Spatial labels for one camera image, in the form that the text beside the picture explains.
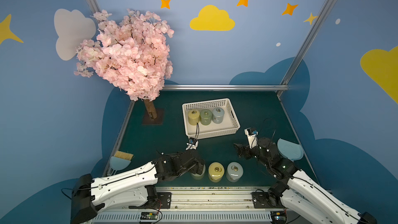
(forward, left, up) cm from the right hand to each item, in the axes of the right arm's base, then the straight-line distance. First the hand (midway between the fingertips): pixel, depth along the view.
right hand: (244, 139), depth 80 cm
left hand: (-11, +24, -1) cm, 26 cm away
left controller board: (-35, +46, -15) cm, 59 cm away
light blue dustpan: (+2, -31, -14) cm, 34 cm away
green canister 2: (-17, +23, -11) cm, 31 cm away
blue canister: (-15, +5, -6) cm, 17 cm away
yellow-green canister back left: (+18, +29, -7) cm, 35 cm away
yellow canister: (-15, +14, -5) cm, 22 cm away
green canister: (+19, +21, -7) cm, 29 cm away
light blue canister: (+21, +13, -7) cm, 26 cm away
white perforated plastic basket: (+19, +4, -15) cm, 24 cm away
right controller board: (-31, -16, -17) cm, 39 cm away
